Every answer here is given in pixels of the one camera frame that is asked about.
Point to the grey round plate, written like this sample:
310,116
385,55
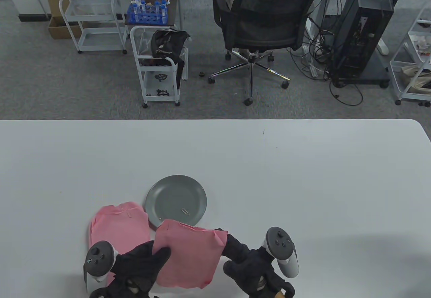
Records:
168,197

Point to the white desk foot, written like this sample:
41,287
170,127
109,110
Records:
383,47

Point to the person's left hand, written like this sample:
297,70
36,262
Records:
138,264

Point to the person's right hand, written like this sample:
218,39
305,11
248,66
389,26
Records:
252,271

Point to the pink paper stack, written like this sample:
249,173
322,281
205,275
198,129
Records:
188,257
118,227

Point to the group of blue-capped test tubes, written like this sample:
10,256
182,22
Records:
143,6

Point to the empty white rolling cart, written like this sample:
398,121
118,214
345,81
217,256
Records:
101,48

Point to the black computer tower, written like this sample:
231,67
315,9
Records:
363,32

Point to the white rolling cart with bag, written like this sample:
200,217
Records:
161,98

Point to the blue test tube rack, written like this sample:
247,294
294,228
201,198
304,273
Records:
144,18

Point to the black and white left controller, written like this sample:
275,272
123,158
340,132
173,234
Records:
97,257

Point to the person's right forearm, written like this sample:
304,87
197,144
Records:
279,294

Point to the black and white right controller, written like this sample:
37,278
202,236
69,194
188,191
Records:
279,242

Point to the black and white controller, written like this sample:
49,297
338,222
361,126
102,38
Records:
279,242
97,257

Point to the black clamp piece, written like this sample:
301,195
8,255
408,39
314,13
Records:
162,92
161,77

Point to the black bag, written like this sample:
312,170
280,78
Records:
166,43

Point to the black mesh office chair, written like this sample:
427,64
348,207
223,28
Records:
266,25

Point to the white rolling cart with clutter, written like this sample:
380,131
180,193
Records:
399,72

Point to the white power strip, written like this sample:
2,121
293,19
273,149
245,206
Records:
311,69

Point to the beige cloth bag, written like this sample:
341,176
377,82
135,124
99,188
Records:
417,75

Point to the dark rolling computer stand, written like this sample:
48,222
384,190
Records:
373,75

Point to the dark brown side table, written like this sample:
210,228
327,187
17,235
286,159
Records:
172,8

